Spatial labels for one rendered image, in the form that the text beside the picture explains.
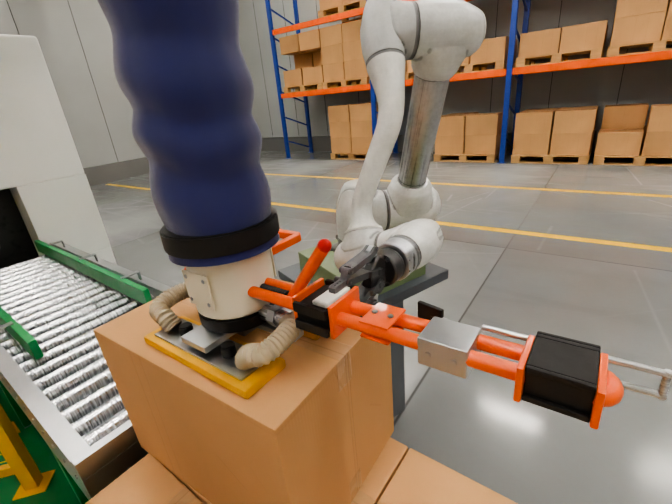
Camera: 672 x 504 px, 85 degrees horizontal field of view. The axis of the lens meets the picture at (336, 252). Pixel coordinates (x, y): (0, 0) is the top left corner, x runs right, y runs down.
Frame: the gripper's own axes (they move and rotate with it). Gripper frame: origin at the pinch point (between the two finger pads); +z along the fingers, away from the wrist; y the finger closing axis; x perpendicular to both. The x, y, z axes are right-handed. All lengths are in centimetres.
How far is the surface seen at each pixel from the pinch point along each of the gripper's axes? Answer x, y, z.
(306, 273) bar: 3.8, -6.2, 1.4
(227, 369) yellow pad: 15.5, 10.8, 13.0
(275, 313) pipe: 13.4, 4.5, 1.5
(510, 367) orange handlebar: -29.0, -1.2, 2.3
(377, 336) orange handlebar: -10.8, 0.3, 3.0
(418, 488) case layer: -10, 53, -13
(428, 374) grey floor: 28, 106, -107
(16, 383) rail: 119, 48, 32
